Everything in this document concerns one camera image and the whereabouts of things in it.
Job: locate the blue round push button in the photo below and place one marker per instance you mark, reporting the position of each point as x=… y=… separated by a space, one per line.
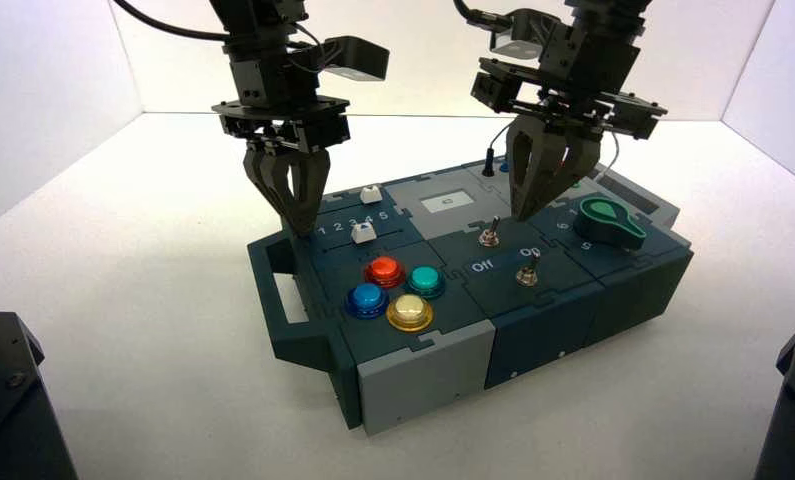
x=367 y=297

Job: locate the yellow round push button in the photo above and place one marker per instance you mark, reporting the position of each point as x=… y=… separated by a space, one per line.
x=409 y=310

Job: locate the red round push button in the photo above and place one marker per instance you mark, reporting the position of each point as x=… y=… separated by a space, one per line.
x=384 y=268

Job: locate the green rotary knob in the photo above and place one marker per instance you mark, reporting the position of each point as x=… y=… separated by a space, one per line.
x=604 y=224

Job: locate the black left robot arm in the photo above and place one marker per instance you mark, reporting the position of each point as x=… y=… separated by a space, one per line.
x=258 y=30

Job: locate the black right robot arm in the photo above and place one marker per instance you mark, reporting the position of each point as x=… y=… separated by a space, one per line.
x=609 y=16

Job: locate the white slider knob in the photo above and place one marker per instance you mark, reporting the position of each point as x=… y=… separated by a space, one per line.
x=370 y=195
x=362 y=234

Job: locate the metal toggle switch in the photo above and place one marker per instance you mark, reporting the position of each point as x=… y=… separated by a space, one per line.
x=527 y=275
x=490 y=235

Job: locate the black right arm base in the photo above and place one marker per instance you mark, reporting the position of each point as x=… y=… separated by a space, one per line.
x=794 y=417

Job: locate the teal round push button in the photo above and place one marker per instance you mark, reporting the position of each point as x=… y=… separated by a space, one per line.
x=426 y=279

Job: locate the small white display screen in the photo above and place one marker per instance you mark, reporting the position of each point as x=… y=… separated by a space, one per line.
x=450 y=201

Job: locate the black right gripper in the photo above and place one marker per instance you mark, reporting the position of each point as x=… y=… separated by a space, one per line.
x=589 y=79

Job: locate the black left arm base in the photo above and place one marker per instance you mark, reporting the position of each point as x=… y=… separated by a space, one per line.
x=13 y=411

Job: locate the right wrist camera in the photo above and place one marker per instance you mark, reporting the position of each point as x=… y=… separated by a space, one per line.
x=519 y=40

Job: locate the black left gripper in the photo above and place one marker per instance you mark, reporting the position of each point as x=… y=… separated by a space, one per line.
x=284 y=122

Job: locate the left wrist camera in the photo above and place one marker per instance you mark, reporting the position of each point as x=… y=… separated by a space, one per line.
x=357 y=56

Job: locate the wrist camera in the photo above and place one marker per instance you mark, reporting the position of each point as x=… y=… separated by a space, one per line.
x=519 y=40
x=357 y=56

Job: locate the dark teal grey control box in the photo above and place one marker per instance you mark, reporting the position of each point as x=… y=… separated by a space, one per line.
x=543 y=331

